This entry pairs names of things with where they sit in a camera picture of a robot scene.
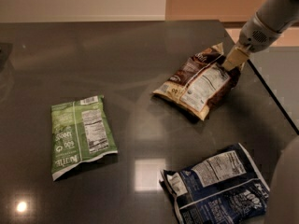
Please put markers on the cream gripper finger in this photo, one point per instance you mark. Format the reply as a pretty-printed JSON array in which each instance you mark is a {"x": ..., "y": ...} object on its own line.
[{"x": 236, "y": 58}]

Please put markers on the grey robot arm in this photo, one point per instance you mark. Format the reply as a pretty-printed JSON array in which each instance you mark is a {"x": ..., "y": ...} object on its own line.
[{"x": 283, "y": 203}]

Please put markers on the blue chip bag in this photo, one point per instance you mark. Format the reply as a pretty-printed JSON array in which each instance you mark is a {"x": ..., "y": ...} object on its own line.
[{"x": 226, "y": 188}]

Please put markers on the brown chip bag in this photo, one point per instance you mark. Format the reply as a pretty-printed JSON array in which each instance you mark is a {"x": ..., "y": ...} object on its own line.
[{"x": 200, "y": 83}]

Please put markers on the green chip bag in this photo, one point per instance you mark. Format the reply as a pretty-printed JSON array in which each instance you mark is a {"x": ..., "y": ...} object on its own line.
[{"x": 80, "y": 133}]

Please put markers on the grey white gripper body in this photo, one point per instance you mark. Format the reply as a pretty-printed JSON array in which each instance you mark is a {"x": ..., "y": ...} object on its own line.
[{"x": 254, "y": 37}]

